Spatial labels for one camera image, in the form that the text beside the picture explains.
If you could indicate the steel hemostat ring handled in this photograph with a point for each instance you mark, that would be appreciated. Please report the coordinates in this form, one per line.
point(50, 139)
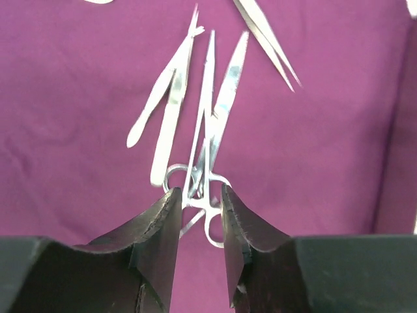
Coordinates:
point(204, 201)

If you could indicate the white gauze pad upper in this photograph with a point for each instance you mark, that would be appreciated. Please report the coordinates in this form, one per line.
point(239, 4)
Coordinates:
point(412, 8)

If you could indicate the purple surgical drape cloth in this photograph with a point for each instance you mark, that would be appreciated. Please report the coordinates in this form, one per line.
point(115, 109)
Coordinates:
point(75, 77)

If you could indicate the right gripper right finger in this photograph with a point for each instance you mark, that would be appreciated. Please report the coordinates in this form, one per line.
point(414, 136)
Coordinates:
point(270, 271)

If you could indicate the steel forceps ring handled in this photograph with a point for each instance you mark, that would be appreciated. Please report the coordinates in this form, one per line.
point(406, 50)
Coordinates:
point(216, 115)

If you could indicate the pointed steel tweezers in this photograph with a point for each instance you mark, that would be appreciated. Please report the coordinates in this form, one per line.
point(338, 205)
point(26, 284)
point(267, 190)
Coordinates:
point(258, 24)

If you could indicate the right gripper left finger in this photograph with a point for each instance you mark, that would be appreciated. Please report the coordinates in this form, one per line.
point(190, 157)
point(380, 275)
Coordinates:
point(129, 269)

